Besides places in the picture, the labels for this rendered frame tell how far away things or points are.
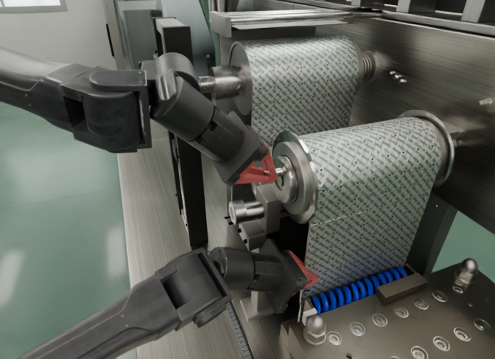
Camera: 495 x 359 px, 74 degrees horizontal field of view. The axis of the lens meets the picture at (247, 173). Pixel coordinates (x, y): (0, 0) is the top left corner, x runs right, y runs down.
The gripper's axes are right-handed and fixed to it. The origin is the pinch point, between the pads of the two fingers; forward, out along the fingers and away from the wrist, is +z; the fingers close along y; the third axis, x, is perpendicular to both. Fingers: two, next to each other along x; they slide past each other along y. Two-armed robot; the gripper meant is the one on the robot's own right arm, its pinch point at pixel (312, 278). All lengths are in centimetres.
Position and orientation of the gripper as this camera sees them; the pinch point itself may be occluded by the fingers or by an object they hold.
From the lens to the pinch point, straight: 60.9
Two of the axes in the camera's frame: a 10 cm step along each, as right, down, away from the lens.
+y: 3.6, 5.0, -7.9
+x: 4.6, -8.3, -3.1
